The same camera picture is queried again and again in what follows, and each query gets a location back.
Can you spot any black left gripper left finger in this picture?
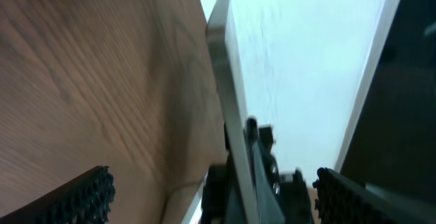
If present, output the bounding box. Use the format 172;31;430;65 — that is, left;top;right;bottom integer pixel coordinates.
1;165;115;224

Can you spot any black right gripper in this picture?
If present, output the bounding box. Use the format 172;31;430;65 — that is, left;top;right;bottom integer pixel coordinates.
200;117;313;224

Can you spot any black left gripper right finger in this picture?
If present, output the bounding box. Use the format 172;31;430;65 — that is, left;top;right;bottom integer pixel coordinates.
313;167;435;224

